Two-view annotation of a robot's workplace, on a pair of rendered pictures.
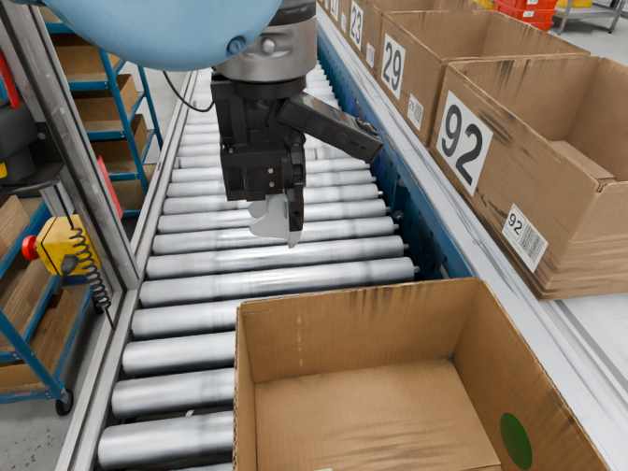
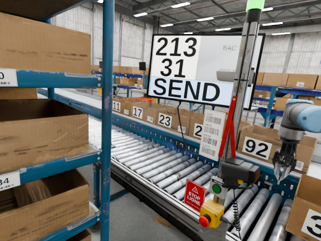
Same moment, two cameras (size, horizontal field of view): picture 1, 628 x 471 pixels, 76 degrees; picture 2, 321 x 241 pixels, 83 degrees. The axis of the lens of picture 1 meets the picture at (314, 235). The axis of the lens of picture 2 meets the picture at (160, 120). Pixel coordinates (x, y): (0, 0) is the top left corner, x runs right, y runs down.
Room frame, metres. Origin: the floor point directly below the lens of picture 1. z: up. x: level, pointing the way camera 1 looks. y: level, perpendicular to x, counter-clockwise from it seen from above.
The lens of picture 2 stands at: (0.16, 0.97, 1.35)
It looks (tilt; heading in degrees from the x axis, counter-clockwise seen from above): 13 degrees down; 320
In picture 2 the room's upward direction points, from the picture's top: 5 degrees clockwise
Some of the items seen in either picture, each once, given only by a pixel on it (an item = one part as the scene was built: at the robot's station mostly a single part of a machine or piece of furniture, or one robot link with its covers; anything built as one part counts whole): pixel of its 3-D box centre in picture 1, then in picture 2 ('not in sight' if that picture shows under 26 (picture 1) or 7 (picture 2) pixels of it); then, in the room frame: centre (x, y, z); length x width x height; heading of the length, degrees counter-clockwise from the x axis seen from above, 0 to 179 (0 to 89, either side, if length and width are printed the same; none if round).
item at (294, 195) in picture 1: (292, 194); (289, 164); (0.35, 0.02, 1.02); 0.05 x 0.02 x 0.09; 9
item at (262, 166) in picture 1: (264, 134); (286, 151); (0.37, 0.05, 1.08); 0.09 x 0.08 x 0.12; 99
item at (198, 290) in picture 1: (281, 282); (240, 204); (0.51, 0.06, 0.72); 0.52 x 0.05 x 0.05; 98
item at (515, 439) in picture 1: (517, 439); not in sight; (0.19, -0.22, 0.81); 0.07 x 0.01 x 0.07; 8
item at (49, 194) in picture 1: (59, 185); (218, 187); (0.49, 0.36, 0.95); 0.07 x 0.03 x 0.07; 8
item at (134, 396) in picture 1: (291, 378); (282, 225); (0.32, 0.03, 0.72); 0.52 x 0.05 x 0.05; 98
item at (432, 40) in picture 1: (462, 70); (218, 130); (0.95, -0.34, 0.96); 0.39 x 0.29 x 0.17; 7
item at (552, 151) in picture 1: (576, 156); (275, 146); (0.54, -0.40, 0.97); 0.39 x 0.29 x 0.17; 8
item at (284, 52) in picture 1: (264, 46); (292, 133); (0.37, 0.04, 1.17); 0.10 x 0.09 x 0.05; 9
